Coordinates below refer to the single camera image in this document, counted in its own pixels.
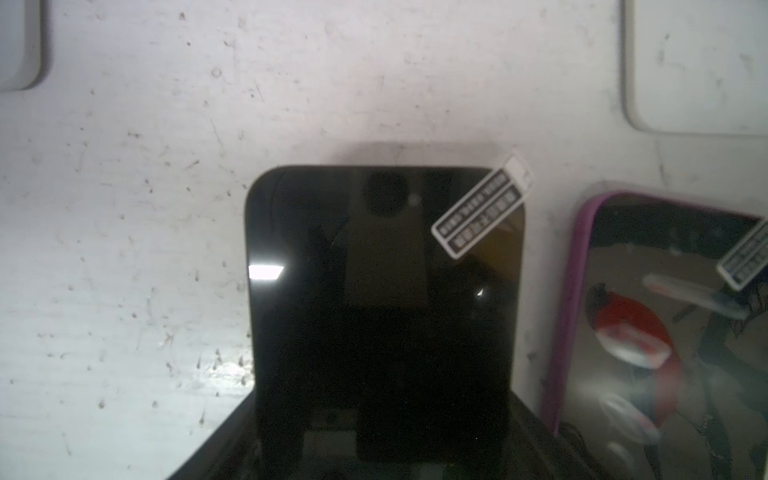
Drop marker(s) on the purple phone with sticker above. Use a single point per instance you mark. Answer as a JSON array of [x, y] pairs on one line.
[[659, 361]]

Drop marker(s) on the white stand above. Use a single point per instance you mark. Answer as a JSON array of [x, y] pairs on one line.
[[21, 43], [696, 67]]

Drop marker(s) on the white stand back left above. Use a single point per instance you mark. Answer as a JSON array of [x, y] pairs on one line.
[[21, 43]]

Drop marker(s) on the black phone with sticker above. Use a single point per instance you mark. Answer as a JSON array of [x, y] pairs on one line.
[[383, 304]]

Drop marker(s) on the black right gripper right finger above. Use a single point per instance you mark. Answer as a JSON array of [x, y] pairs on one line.
[[535, 453]]

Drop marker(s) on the white stand front centre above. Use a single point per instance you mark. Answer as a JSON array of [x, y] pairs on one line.
[[696, 67]]

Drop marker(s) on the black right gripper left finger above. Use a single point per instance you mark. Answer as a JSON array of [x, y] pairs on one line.
[[229, 452]]

